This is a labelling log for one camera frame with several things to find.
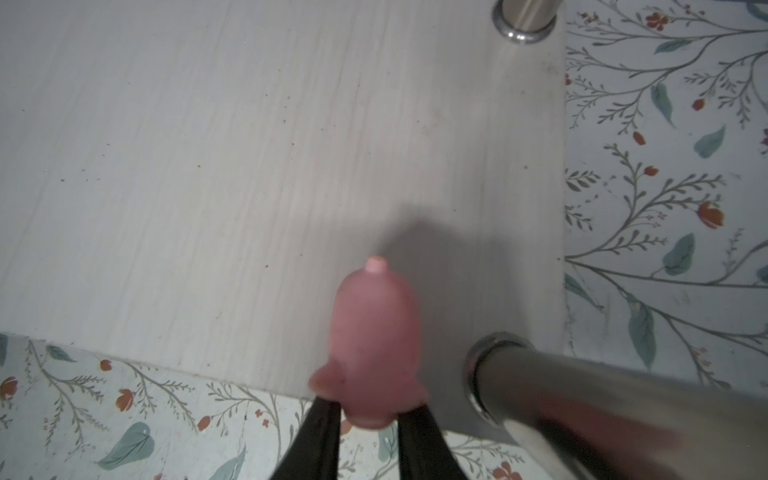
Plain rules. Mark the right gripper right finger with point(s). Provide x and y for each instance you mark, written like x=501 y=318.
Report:
x=422 y=451

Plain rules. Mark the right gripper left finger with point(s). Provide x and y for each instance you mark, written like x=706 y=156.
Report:
x=314 y=453

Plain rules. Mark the pink pig toy top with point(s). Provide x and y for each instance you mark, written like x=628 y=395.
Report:
x=374 y=348

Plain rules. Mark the white two-tier shelf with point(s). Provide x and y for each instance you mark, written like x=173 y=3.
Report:
x=185 y=183

